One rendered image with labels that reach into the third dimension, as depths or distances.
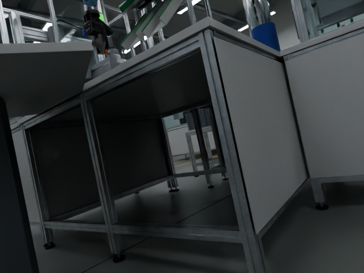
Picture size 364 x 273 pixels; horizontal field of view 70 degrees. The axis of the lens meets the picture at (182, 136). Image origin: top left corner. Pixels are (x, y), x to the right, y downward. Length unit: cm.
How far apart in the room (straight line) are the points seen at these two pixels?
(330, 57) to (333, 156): 48
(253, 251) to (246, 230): 7
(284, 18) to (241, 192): 1196
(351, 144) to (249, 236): 78
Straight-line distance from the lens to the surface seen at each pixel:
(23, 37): 263
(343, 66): 147
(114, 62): 133
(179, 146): 700
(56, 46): 88
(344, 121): 147
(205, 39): 89
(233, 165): 84
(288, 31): 1245
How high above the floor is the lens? 50
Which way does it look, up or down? 1 degrees up
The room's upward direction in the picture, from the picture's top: 12 degrees counter-clockwise
